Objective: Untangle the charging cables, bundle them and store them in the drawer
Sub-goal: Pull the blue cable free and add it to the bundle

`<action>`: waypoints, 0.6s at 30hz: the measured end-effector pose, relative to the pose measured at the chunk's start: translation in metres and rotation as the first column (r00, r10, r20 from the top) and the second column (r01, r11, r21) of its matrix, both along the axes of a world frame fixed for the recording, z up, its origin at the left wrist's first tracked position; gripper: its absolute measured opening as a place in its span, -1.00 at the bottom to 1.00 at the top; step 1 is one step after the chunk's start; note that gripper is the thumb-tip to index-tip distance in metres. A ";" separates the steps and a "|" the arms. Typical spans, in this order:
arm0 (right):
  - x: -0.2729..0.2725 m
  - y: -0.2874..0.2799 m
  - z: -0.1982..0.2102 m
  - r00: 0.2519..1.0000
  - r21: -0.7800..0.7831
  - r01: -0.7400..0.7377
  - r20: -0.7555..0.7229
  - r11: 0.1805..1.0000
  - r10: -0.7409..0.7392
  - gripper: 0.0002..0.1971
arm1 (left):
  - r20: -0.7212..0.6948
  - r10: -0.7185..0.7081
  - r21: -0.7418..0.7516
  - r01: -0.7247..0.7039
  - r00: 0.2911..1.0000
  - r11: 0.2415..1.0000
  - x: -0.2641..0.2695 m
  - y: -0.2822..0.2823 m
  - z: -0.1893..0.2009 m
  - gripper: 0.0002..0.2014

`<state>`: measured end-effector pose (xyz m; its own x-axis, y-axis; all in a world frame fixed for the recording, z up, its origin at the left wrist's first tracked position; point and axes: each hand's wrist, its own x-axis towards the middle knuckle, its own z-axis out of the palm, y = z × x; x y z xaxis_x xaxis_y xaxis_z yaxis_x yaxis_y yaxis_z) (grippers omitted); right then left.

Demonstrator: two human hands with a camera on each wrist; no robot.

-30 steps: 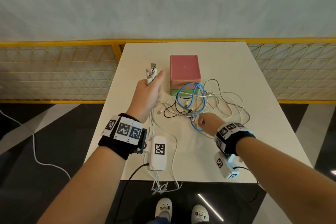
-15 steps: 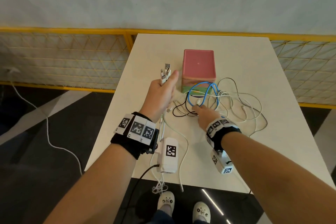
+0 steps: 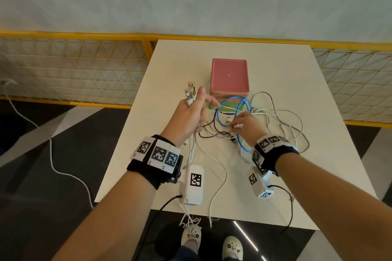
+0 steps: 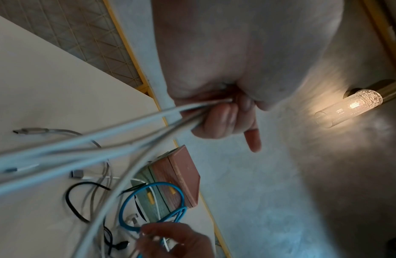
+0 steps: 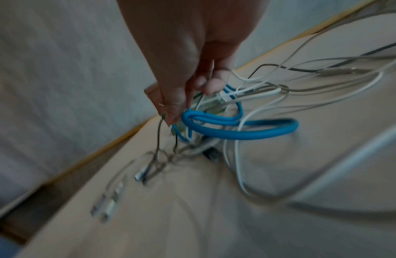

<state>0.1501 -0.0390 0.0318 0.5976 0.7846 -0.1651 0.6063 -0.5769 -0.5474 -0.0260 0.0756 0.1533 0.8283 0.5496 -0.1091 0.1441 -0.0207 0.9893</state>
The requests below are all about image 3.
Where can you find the person's left hand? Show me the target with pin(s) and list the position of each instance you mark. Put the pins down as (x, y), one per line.
(186, 120)

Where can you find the white table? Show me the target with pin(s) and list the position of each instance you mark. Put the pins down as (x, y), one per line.
(330, 178)

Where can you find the pink and green drawer box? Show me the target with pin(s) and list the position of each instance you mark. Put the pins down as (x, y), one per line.
(229, 75)

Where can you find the white shoe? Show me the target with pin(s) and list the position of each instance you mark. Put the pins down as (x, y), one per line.
(232, 247)
(190, 237)

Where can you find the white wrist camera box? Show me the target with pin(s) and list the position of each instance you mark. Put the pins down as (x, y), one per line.
(258, 187)
(193, 193)

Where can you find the yellow mesh fence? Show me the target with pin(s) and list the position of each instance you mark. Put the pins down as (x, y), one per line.
(76, 36)

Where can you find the person's right hand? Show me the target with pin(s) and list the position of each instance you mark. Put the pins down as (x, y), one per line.
(251, 129)

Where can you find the person's blue trousers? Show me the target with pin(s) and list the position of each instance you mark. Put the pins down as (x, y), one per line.
(190, 254)

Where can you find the person's left forearm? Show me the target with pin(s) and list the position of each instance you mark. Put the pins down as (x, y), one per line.
(110, 221)

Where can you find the person's right forearm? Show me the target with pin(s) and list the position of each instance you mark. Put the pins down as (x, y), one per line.
(330, 205)

